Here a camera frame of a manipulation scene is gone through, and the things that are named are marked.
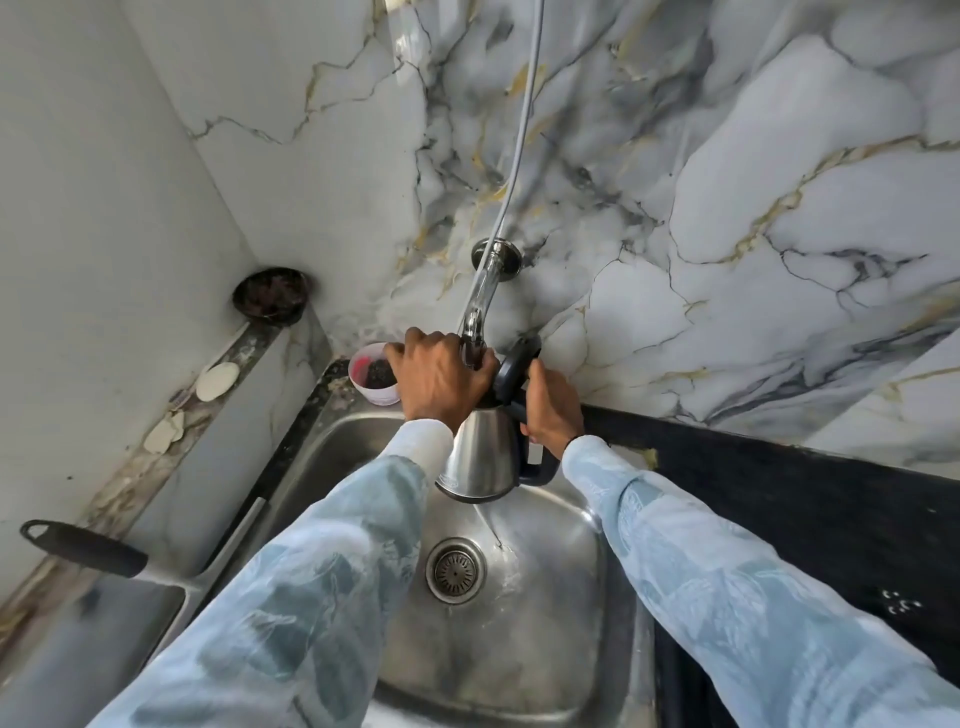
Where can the dark round bowl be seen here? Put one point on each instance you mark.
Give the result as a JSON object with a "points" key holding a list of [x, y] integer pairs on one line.
{"points": [[270, 295]]}

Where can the round metal drain strainer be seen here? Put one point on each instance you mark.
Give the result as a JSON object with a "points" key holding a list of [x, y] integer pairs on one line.
{"points": [[455, 570]]}

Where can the white soap piece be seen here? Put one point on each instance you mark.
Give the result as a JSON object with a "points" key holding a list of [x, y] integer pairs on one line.
{"points": [[217, 381], [163, 433]]}

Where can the pink plastic cup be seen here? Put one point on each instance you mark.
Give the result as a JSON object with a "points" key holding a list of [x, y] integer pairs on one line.
{"points": [[360, 379]]}

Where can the person's left forearm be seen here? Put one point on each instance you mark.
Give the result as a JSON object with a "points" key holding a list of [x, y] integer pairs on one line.
{"points": [[300, 592]]}

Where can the person's right forearm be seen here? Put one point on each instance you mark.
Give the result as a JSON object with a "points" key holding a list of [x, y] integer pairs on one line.
{"points": [[735, 592]]}

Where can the person's right fingers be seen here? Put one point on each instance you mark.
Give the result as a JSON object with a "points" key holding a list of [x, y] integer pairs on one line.
{"points": [[534, 405]]}

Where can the person's right hand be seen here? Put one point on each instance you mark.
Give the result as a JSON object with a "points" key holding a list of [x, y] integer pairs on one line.
{"points": [[555, 412]]}

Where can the person's left hand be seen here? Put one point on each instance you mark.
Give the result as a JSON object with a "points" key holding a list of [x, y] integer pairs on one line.
{"points": [[437, 382]]}

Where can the stainless steel sink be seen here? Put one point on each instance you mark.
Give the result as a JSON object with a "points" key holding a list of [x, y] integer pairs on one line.
{"points": [[540, 600]]}

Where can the person's left thumb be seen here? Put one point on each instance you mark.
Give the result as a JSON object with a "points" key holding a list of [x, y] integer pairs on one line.
{"points": [[484, 370]]}

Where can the stainless steel electric kettle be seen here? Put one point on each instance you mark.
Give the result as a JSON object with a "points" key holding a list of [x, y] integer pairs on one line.
{"points": [[486, 454]]}

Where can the dark scrubber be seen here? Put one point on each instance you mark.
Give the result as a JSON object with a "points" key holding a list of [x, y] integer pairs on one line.
{"points": [[379, 373]]}

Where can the chrome wall tap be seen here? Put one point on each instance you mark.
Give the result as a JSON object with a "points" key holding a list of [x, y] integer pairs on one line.
{"points": [[484, 281]]}

